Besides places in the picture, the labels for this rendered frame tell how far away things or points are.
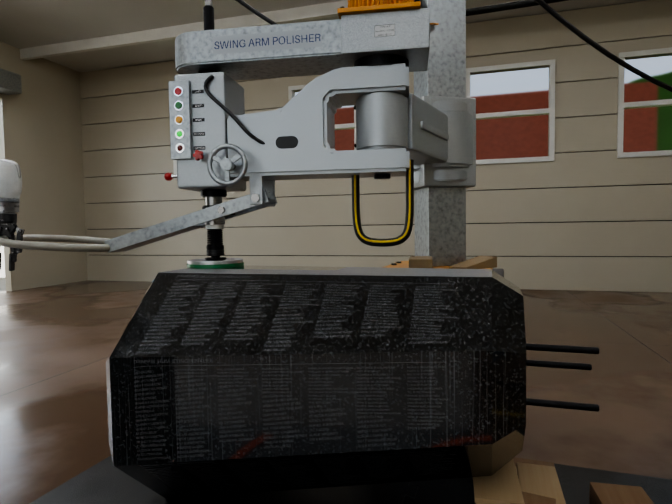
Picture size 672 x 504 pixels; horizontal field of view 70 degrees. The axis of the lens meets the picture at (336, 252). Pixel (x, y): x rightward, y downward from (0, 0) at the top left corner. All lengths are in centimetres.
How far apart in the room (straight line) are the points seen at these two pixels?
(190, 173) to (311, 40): 65
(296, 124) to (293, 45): 27
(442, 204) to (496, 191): 533
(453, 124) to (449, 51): 36
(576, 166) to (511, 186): 91
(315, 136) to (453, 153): 75
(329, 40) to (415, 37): 30
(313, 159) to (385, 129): 27
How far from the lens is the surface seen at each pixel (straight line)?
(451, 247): 232
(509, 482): 162
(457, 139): 228
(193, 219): 191
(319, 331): 138
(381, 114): 174
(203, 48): 195
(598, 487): 198
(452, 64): 244
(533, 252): 765
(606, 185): 782
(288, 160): 176
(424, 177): 224
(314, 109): 177
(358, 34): 180
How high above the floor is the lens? 97
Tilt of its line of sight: 3 degrees down
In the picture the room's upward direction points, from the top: 1 degrees counter-clockwise
